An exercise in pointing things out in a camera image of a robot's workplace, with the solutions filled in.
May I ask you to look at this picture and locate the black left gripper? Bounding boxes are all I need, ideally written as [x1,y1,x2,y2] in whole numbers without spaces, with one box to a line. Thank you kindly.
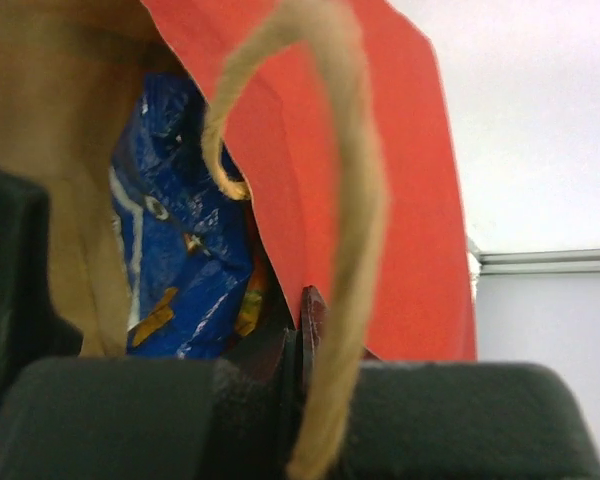
[0,170,83,405]

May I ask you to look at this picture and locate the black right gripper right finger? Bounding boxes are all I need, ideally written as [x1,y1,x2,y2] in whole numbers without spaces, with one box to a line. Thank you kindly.
[299,284,600,480]

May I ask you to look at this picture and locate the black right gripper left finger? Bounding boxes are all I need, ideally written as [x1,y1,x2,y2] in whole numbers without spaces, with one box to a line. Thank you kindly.
[0,330,296,479]

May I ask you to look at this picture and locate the blue chips snack bag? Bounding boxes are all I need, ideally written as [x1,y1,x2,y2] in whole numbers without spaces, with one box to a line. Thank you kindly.
[108,73,270,359]

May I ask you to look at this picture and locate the red paper bag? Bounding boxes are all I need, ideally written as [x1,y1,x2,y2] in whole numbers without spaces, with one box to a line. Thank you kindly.
[0,1,474,479]

